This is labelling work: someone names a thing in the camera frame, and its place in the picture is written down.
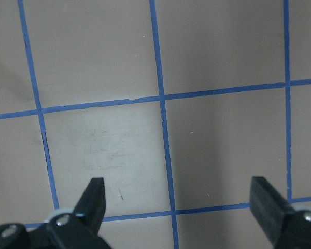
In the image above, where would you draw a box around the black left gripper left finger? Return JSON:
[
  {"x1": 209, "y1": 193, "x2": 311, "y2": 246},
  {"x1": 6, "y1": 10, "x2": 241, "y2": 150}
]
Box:
[{"x1": 0, "y1": 177, "x2": 111, "y2": 248}]

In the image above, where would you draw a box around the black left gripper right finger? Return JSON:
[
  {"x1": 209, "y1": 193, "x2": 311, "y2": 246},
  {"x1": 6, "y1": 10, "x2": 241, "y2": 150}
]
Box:
[{"x1": 249, "y1": 176, "x2": 311, "y2": 248}]

